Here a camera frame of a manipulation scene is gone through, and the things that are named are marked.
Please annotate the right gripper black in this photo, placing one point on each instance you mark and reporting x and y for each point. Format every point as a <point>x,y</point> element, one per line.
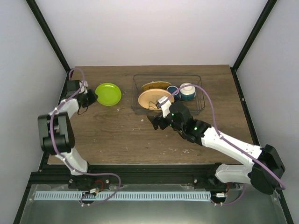
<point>153,120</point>

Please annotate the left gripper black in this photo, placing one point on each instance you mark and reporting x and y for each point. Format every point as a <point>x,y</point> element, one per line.
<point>93,97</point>

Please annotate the plain cream orange plate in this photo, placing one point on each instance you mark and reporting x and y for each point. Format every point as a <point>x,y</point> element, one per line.
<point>148,99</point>

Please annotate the small lime green plate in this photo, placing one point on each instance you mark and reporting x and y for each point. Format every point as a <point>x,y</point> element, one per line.
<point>108,94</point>

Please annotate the black wire dish rack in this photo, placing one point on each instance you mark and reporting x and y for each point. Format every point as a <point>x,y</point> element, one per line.
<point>195,105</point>

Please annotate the yellow woven bamboo plate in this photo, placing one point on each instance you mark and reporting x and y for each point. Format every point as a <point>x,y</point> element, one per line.
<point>156,85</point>

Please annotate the dark blue enamel mug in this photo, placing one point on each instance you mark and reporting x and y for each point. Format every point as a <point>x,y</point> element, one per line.
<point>173,90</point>

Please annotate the teal and white bowl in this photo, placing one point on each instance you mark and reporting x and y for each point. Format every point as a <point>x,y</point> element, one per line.
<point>187,92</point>

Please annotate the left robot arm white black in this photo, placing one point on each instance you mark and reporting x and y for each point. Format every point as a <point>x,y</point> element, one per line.
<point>56,135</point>

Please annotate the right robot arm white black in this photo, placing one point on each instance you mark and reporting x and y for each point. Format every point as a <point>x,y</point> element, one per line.
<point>258,166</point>

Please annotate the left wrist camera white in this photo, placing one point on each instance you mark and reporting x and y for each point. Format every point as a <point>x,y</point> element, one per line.
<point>84,83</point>

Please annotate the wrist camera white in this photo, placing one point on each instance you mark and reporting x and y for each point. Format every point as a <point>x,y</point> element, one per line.
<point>84,83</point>
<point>164,103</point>

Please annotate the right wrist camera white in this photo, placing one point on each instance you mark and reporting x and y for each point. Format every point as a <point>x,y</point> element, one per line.
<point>164,103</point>

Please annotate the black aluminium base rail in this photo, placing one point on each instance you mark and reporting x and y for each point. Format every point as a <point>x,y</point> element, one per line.
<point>197,176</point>

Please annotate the light blue slotted cable duct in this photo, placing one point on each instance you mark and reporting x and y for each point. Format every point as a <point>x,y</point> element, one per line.
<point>197,196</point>

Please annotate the left black frame post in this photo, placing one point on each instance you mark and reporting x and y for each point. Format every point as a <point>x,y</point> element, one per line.
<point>48,33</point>

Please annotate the black frame post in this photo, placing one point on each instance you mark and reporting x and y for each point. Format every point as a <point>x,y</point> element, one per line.
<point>254,33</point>
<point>48,33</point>

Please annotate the right black frame post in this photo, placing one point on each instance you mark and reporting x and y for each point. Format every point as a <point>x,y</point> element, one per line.
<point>254,33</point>

